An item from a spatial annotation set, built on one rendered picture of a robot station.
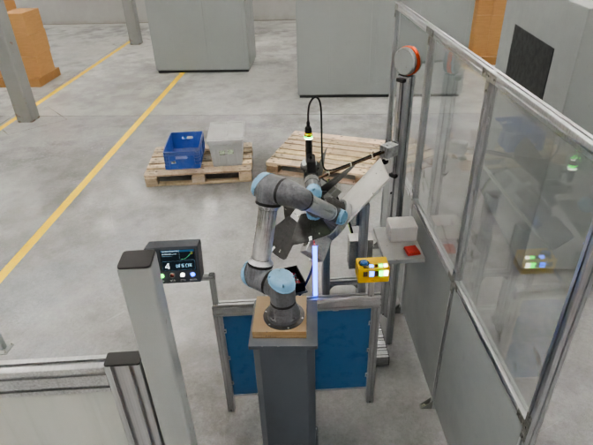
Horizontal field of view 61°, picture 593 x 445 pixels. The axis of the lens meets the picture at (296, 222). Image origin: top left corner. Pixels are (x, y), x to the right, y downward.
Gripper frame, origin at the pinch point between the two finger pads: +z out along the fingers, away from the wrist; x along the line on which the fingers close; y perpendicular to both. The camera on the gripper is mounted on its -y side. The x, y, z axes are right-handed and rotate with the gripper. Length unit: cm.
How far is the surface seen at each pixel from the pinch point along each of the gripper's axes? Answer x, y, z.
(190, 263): -62, 31, -45
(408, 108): 60, -13, 35
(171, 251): -70, 24, -43
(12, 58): -383, 56, 495
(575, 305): 71, -11, -133
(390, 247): 49, 63, 3
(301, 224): -5.8, 31.3, -15.0
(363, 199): 30.5, 27.5, 2.3
